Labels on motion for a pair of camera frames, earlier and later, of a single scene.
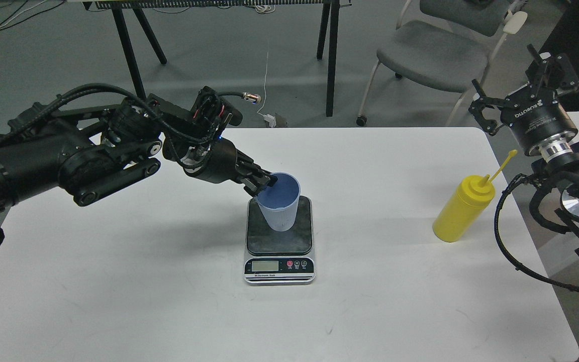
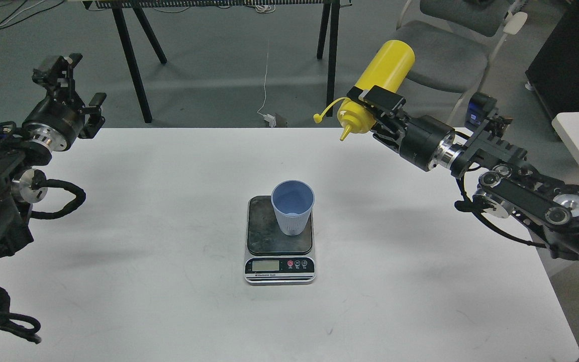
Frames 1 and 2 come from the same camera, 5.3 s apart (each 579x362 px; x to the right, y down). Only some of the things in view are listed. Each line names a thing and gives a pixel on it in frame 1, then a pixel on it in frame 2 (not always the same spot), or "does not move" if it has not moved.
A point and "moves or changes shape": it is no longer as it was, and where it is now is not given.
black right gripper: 535,114 → 429,143
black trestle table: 330,12 does not move
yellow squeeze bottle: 472,195 → 390,70
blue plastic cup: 279,201 moves or changes shape
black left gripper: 218,162 → 57,121
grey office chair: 450,45 does not move
